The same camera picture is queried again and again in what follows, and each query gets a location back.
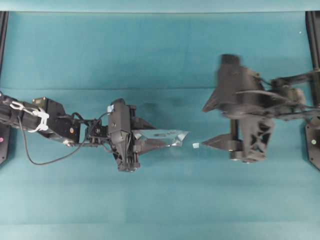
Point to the silver zip bag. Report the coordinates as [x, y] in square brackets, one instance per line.
[171, 137]

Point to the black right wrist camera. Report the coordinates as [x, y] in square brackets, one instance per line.
[230, 72]

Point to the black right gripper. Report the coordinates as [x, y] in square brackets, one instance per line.
[255, 130]

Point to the black frame post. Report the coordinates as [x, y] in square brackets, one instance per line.
[4, 18]
[312, 21]

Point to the white cable clip left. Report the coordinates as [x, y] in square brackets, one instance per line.
[35, 112]

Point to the white tape piece right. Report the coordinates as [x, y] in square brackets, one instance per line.
[196, 145]

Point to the black left frame post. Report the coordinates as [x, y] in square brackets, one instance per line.
[4, 18]

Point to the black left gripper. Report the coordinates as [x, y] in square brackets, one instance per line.
[121, 143]

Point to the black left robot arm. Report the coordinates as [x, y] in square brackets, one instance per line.
[71, 130]

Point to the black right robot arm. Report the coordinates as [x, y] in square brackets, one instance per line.
[251, 110]

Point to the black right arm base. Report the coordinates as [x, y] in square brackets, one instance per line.
[312, 136]

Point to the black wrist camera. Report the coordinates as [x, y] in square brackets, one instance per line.
[118, 116]
[230, 72]

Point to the black right frame post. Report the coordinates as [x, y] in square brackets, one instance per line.
[312, 21]

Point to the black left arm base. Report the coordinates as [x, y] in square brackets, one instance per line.
[5, 133]

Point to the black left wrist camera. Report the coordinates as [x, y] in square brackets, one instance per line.
[118, 116]

